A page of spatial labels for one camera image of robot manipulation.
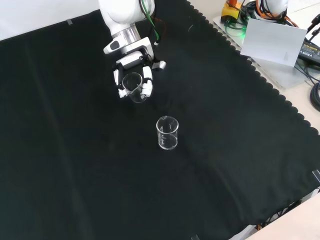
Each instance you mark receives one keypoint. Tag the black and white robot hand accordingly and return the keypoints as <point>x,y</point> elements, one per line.
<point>132,60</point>

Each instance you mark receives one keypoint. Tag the small clear glass beaker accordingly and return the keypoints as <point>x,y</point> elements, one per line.
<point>135,95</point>

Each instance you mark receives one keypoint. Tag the large clear glass beaker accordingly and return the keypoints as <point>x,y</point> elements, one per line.
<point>168,145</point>

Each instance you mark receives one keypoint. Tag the grey tape strip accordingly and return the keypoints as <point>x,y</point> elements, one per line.
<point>70,22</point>

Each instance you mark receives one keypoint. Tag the black scalloped bench cloth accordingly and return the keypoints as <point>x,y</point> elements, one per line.
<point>75,125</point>

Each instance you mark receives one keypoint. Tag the yellow stop button box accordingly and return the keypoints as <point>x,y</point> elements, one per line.
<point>230,11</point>

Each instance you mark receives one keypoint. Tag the pale board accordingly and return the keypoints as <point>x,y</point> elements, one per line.
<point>272,40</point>

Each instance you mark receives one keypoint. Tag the black power adapter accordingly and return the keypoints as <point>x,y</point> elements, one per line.
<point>310,51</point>

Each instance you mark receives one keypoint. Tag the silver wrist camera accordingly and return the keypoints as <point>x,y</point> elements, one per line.
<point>160,65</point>

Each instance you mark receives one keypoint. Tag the grey metal base plate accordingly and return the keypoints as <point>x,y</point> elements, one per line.
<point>282,75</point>

